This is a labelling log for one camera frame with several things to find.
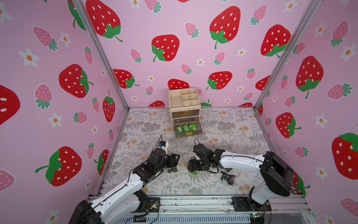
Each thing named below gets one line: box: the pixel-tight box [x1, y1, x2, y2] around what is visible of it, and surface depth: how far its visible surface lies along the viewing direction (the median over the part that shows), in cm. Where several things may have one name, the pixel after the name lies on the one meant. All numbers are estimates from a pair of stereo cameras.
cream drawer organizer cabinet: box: [168, 87, 202, 133], surface depth 94 cm
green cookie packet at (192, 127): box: [187, 123, 198, 132], surface depth 97 cm
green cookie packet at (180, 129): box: [176, 125, 184, 133], surface depth 96 cm
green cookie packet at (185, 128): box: [180, 123, 190, 133], surface depth 97 cm
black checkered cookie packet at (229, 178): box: [220, 171, 236, 185], surface depth 83 cm
